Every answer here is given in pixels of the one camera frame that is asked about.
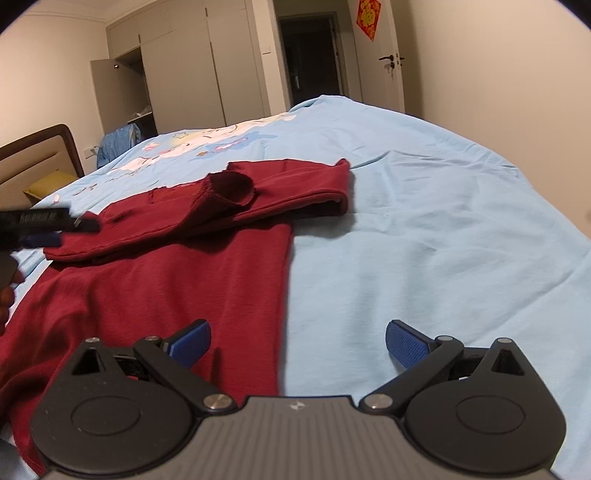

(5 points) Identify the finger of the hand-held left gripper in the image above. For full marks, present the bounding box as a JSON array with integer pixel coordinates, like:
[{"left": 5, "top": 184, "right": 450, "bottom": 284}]
[
  {"left": 0, "top": 208, "right": 101, "bottom": 234},
  {"left": 0, "top": 233, "right": 64, "bottom": 251}
]

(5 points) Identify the white door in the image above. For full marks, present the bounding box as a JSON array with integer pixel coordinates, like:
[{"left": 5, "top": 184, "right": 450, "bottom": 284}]
[{"left": 344, "top": 0, "right": 406, "bottom": 114}]

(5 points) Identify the blue clothing bundle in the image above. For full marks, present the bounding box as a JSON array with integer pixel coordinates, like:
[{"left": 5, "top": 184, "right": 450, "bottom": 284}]
[{"left": 97, "top": 124, "right": 144, "bottom": 169}]

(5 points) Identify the grey built-in wardrobe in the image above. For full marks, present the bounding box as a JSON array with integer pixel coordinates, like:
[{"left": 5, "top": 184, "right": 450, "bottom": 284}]
[{"left": 90, "top": 0, "right": 271, "bottom": 139}]

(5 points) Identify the light blue printed blanket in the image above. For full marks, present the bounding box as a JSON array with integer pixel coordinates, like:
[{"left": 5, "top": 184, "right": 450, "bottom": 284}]
[{"left": 0, "top": 95, "right": 591, "bottom": 480}]

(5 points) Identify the yellow pillow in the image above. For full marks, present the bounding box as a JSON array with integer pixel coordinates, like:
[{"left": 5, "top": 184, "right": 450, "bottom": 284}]
[{"left": 25, "top": 171, "right": 78, "bottom": 204}]

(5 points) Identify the dark red shirt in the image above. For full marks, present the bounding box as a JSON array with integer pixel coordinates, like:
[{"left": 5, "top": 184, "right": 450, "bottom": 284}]
[{"left": 0, "top": 158, "right": 352, "bottom": 476}]

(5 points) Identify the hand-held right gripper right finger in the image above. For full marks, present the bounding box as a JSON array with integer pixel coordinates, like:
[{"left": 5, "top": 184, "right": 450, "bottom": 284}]
[{"left": 359, "top": 320, "right": 529, "bottom": 413}]

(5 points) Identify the brown padded headboard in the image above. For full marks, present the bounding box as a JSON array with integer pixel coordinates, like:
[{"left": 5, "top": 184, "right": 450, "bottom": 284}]
[{"left": 0, "top": 124, "right": 85, "bottom": 208}]

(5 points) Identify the red door decoration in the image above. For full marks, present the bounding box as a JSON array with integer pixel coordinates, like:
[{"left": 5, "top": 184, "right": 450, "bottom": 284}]
[{"left": 355, "top": 0, "right": 383, "bottom": 42}]

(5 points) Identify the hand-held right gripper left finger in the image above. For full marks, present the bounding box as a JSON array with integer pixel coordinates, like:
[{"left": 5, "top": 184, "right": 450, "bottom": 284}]
[{"left": 69, "top": 320, "right": 236, "bottom": 413}]

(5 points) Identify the person's left hand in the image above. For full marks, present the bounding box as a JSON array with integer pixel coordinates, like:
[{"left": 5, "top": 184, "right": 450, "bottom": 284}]
[{"left": 0, "top": 269, "right": 26, "bottom": 325}]

